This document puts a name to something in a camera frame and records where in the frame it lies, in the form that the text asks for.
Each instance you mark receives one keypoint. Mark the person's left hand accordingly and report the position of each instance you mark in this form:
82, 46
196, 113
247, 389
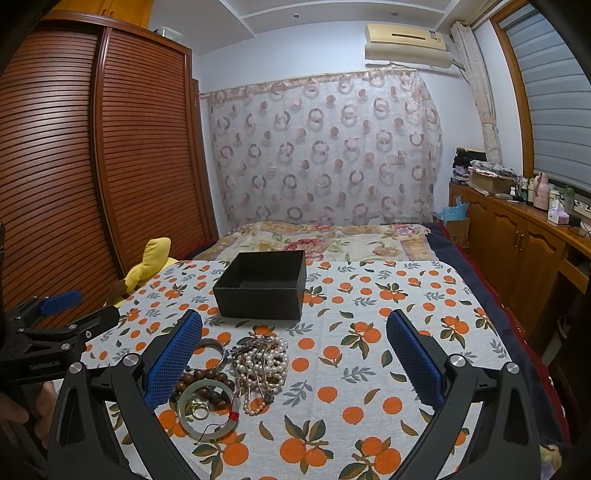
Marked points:
15, 410

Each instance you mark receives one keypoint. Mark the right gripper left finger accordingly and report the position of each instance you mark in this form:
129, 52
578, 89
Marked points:
83, 444

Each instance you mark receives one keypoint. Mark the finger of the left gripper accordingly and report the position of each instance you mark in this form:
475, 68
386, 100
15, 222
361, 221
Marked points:
96, 323
55, 305

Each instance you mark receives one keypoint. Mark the wooden sideboard cabinet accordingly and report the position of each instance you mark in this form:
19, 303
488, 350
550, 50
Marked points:
539, 271

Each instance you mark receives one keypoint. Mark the silver metal bangle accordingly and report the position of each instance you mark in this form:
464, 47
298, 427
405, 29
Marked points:
210, 353

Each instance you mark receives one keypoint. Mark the stack of folded clothes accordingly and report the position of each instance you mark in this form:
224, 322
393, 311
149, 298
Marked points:
462, 162

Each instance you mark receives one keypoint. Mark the beige wall air conditioner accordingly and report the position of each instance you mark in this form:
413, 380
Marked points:
405, 44

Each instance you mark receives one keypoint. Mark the tied beige window curtain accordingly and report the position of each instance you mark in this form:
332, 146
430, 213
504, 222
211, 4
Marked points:
478, 79

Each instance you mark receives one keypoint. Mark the circle pattern sheer curtain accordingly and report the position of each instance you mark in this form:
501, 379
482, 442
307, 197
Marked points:
354, 148

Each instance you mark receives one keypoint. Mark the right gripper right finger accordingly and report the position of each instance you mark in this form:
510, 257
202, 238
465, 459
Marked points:
505, 440

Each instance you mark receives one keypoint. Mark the yellow plush toy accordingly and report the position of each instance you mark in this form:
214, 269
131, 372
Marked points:
155, 258

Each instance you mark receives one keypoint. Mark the orange print table cloth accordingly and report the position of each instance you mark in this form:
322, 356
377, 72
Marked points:
347, 409

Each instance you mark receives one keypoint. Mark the brown louvered wardrobe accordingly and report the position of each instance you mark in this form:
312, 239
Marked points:
101, 151

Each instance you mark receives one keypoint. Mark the pale green jade bangle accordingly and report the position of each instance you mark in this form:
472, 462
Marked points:
196, 413

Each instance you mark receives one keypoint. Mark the pink tissue box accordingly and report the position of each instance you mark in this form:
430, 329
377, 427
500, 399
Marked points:
557, 214

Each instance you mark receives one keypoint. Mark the grey window blind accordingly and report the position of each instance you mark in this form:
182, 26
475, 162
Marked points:
552, 93

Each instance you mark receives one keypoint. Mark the black jewelry box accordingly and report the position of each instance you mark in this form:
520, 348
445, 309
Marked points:
263, 286

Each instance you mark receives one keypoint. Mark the pink thermos bottle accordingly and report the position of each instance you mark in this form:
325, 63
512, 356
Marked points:
541, 192

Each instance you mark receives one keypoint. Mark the floral bed quilt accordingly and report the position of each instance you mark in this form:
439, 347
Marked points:
395, 242

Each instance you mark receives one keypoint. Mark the blue gift bag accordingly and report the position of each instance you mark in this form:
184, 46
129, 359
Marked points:
454, 213

